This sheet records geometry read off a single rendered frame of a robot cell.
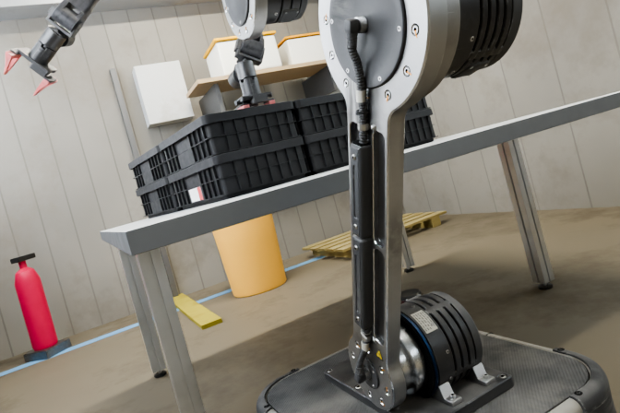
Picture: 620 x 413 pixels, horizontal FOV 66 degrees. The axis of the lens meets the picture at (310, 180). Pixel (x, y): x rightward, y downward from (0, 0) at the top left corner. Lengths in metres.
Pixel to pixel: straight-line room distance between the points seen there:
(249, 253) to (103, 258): 1.28
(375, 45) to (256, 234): 2.72
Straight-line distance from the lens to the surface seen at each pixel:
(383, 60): 0.63
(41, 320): 3.68
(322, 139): 1.47
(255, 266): 3.30
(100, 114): 4.16
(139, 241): 0.81
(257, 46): 1.51
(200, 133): 1.35
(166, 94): 4.09
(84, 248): 4.06
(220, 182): 1.30
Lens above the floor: 0.72
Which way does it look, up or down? 1 degrees down
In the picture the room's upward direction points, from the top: 15 degrees counter-clockwise
